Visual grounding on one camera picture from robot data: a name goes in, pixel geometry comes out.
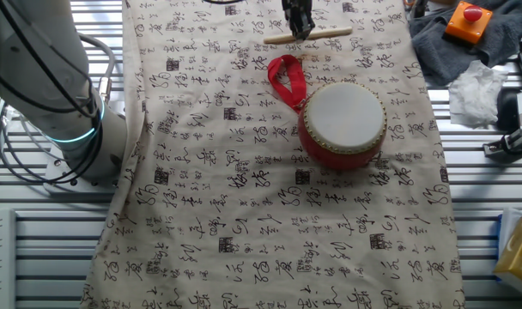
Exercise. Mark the wooden drumstick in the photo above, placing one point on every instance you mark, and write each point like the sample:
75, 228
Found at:
329, 33

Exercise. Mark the grey towel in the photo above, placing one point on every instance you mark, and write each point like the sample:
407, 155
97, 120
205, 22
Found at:
510, 26

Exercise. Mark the yellow tissue pack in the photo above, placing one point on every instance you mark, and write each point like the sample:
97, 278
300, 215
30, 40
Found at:
518, 253

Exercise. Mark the red drum with white skin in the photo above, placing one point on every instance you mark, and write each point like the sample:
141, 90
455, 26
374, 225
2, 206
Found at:
347, 129

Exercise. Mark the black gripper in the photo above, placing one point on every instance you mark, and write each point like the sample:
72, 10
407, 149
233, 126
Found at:
297, 7

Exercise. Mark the black camera clamp mount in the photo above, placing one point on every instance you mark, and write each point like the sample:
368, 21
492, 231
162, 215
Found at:
508, 146

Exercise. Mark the orange emergency stop button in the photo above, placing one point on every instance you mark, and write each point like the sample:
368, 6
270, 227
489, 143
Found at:
467, 26

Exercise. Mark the crumpled white tissue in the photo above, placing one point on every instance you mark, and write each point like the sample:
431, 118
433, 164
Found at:
475, 94

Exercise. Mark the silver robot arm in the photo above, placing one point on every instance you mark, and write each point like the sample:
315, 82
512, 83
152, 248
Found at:
33, 56

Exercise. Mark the black computer mouse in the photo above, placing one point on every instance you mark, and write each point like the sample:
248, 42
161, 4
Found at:
507, 109

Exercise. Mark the beige calligraphy print cloth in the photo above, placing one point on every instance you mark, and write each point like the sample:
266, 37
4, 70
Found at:
244, 193

